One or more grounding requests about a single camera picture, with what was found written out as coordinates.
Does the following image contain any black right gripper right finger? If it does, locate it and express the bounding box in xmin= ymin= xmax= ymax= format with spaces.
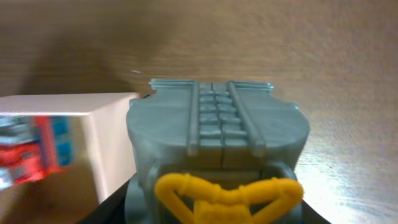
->
xmin=301 ymin=201 xmax=330 ymax=224

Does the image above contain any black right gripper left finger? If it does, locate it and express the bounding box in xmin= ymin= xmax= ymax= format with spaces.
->
xmin=76 ymin=181 xmax=129 ymax=224

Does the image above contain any red fire truck grey top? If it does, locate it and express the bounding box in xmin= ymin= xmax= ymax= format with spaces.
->
xmin=1 ymin=115 xmax=73 ymax=190

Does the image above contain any fire truck with yellow ladder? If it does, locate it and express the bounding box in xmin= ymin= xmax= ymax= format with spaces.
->
xmin=124 ymin=79 xmax=310 ymax=223

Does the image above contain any pink cardboard box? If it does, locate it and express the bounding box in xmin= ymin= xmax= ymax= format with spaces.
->
xmin=1 ymin=93 xmax=138 ymax=223

